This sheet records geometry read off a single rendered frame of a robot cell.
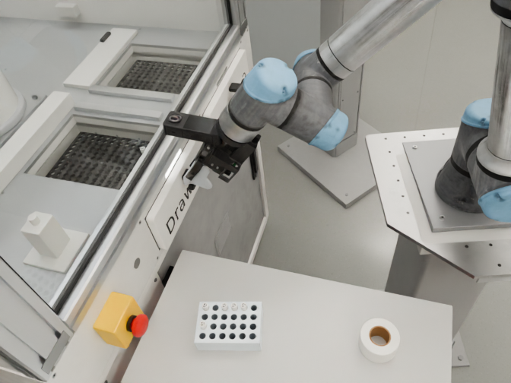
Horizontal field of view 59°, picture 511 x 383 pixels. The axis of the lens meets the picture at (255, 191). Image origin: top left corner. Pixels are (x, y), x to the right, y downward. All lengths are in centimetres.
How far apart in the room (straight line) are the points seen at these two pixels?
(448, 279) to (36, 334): 97
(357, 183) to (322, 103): 135
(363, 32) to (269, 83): 20
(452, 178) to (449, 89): 170
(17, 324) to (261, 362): 44
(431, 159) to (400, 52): 184
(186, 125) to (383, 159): 55
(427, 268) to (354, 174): 100
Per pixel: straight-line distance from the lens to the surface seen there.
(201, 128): 83
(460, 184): 107
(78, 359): 84
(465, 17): 341
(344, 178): 211
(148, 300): 103
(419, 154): 121
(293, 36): 261
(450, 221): 107
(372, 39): 81
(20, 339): 71
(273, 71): 72
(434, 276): 126
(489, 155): 87
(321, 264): 187
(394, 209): 109
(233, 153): 85
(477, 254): 106
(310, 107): 75
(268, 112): 73
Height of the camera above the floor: 160
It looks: 49 degrees down
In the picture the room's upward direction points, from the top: 9 degrees counter-clockwise
